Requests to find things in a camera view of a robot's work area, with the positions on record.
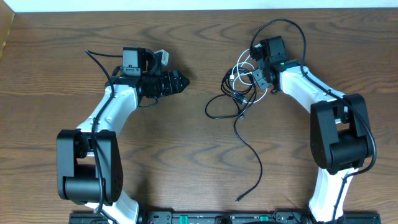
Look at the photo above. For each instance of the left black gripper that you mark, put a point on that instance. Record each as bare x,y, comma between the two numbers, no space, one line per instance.
171,83

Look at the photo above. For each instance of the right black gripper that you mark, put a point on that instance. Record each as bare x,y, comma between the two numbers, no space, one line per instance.
257,75

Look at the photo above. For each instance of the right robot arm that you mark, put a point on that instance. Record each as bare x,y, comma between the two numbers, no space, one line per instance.
340,137

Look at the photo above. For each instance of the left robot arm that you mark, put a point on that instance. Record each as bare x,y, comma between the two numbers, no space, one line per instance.
89,167

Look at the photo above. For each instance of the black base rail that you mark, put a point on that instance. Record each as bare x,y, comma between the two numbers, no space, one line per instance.
279,216

